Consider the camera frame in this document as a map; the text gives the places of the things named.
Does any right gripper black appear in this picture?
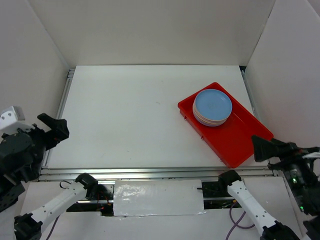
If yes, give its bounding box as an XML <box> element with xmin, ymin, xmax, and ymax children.
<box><xmin>250</xmin><ymin>130</ymin><xmax>320</xmax><ymax>210</ymax></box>

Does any yellow plastic plate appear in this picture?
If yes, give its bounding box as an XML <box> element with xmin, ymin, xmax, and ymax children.
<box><xmin>192</xmin><ymin>104</ymin><xmax>227</xmax><ymax>127</ymax></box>

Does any blue plastic plate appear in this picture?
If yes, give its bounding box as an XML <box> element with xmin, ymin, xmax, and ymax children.
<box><xmin>194</xmin><ymin>89</ymin><xmax>233</xmax><ymax>121</ymax></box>

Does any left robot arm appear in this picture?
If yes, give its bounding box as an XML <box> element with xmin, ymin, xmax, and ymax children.
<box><xmin>0</xmin><ymin>109</ymin><xmax>99</xmax><ymax>240</ymax></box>

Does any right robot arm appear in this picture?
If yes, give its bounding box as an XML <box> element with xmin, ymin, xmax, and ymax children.
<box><xmin>217</xmin><ymin>135</ymin><xmax>320</xmax><ymax>240</ymax></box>

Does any red plastic bin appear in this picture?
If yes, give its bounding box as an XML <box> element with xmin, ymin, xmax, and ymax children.
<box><xmin>177</xmin><ymin>82</ymin><xmax>274</xmax><ymax>168</ymax></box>

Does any white foam board cover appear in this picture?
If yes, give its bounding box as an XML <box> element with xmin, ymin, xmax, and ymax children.
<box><xmin>113</xmin><ymin>179</ymin><xmax>205</xmax><ymax>217</ymax></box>

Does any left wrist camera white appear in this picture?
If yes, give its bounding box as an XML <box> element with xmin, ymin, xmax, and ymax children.
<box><xmin>0</xmin><ymin>106</ymin><xmax>34</xmax><ymax>135</ymax></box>

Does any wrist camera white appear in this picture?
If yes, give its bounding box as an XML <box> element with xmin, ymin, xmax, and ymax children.
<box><xmin>303</xmin><ymin>151</ymin><xmax>320</xmax><ymax>159</ymax></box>
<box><xmin>0</xmin><ymin>106</ymin><xmax>34</xmax><ymax>135</ymax></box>

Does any aluminium table frame rail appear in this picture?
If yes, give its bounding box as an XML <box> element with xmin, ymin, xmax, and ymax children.
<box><xmin>38</xmin><ymin>166</ymin><xmax>278</xmax><ymax>181</ymax></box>

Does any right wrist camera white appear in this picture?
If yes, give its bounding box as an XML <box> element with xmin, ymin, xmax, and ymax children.
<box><xmin>303</xmin><ymin>151</ymin><xmax>320</xmax><ymax>159</ymax></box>

